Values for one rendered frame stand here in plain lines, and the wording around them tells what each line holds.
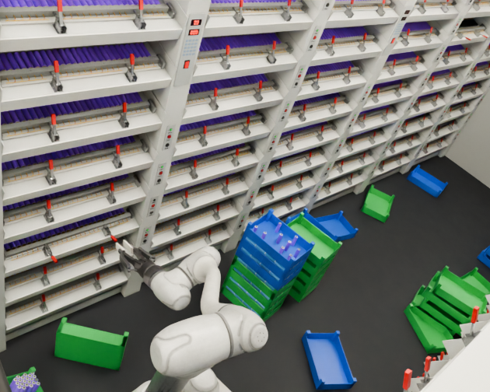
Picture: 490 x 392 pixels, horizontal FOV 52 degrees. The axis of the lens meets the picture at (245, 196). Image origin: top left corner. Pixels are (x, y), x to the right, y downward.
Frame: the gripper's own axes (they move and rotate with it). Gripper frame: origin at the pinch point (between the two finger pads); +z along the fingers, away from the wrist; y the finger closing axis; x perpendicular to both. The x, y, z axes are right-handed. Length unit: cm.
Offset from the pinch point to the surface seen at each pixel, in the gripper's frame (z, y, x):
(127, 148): 9.6, 7.0, 40.6
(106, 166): 6.3, -4.7, 36.9
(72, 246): 14.1, -16.1, -1.4
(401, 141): 22, 272, -17
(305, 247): -31, 88, -16
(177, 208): 14.5, 38.8, -1.0
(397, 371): -87, 122, -80
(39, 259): 13.5, -30.7, -1.8
